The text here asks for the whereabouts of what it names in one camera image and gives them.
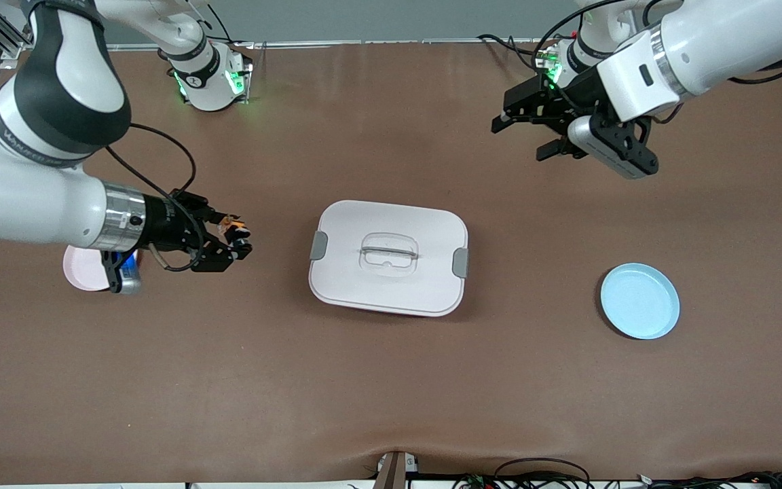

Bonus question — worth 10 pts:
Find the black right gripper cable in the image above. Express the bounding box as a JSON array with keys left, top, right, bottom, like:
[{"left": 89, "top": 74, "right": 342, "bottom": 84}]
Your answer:
[{"left": 105, "top": 124, "right": 197, "bottom": 272}]

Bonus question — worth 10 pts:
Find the black right arm base cable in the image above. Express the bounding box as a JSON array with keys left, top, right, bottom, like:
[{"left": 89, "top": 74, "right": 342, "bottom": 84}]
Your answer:
[{"left": 194, "top": 7, "right": 236, "bottom": 47}]

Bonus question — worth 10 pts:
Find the black left arm base cable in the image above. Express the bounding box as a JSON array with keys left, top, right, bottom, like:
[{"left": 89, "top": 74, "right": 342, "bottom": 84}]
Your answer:
[{"left": 477, "top": 33, "right": 544, "bottom": 72}]

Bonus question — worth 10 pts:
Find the pink round plate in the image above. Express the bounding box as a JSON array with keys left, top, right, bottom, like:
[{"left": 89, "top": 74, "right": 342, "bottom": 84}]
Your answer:
[{"left": 63, "top": 246, "right": 112, "bottom": 291}]

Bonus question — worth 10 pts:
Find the black cable bundle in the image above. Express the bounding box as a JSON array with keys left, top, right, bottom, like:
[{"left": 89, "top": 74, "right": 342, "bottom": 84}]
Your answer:
[
  {"left": 635, "top": 471, "right": 782, "bottom": 489},
  {"left": 452, "top": 458, "right": 595, "bottom": 489}
]

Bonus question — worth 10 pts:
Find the brown table cover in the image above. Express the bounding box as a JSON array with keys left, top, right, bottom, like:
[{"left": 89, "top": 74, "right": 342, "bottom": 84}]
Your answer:
[{"left": 0, "top": 39, "right": 782, "bottom": 484}]

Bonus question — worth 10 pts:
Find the aluminium table edge rail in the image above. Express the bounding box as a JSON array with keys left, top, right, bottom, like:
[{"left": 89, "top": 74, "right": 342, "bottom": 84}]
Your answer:
[{"left": 103, "top": 39, "right": 568, "bottom": 52}]

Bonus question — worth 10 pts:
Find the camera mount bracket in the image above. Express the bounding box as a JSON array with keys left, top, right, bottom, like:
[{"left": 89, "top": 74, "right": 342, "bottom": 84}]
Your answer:
[{"left": 373, "top": 450, "right": 420, "bottom": 489}]

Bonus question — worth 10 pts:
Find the black arm base cable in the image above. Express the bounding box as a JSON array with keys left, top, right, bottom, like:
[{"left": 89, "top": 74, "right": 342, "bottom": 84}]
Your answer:
[
  {"left": 477, "top": 33, "right": 544, "bottom": 72},
  {"left": 194, "top": 7, "right": 236, "bottom": 47}
]

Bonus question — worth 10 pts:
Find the light blue round plate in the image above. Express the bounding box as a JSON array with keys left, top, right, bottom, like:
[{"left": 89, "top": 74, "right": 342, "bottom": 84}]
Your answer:
[{"left": 600, "top": 263, "right": 681, "bottom": 340}]

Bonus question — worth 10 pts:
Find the white lidded storage box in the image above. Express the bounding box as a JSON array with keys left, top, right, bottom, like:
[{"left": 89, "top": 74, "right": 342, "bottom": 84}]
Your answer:
[{"left": 308, "top": 200, "right": 470, "bottom": 318}]

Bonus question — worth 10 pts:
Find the orange push-button switch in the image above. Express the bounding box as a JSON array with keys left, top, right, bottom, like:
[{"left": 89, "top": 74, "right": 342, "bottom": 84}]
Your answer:
[{"left": 221, "top": 215, "right": 251, "bottom": 247}]

